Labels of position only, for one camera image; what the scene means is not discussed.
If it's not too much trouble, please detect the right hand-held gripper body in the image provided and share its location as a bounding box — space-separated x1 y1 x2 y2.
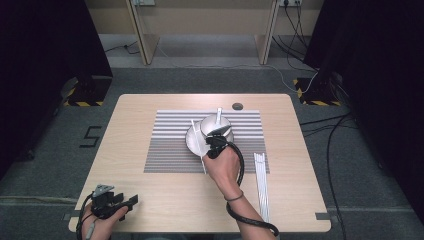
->
206 123 232 160

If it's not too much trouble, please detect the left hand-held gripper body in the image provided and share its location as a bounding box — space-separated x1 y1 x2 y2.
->
90 184 124 220

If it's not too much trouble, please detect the white plate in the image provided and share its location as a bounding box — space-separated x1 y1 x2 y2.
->
185 119 235 159

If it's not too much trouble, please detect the person's left hand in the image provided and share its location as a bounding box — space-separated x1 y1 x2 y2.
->
81 205 131 240

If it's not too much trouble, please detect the person's right hand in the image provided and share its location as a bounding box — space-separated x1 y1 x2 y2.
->
202 146 242 201

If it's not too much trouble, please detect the white bowl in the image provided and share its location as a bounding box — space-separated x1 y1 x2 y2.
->
199 113 234 143

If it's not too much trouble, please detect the grey striped placemat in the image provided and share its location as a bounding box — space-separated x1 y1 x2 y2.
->
143 109 270 174

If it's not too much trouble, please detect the dark wristband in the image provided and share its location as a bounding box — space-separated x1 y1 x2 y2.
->
223 190 245 203

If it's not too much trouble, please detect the stand base with hazard tape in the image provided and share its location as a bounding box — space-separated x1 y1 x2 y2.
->
293 77 343 107
61 75 114 108

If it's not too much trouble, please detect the light wooden desk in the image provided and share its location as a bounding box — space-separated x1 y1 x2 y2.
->
125 0 280 66

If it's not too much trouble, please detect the black curtain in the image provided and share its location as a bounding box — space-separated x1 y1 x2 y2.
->
0 0 114 181
303 0 424 224

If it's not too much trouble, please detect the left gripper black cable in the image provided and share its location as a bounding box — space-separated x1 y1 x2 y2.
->
75 193 95 240

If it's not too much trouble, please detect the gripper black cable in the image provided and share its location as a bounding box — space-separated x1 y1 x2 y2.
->
75 193 95 240
225 141 281 238

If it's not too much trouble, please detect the grey cable plug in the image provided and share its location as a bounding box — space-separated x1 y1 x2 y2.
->
85 218 97 240

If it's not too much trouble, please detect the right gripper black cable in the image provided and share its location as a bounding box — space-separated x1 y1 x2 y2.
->
225 141 281 238

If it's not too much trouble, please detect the long black floor cable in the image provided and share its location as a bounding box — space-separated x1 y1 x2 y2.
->
326 113 353 240

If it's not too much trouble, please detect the black power cable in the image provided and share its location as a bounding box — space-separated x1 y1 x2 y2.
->
283 3 309 49
271 34 319 72

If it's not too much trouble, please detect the black floor cable with plug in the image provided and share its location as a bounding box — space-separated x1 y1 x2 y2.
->
104 40 141 56

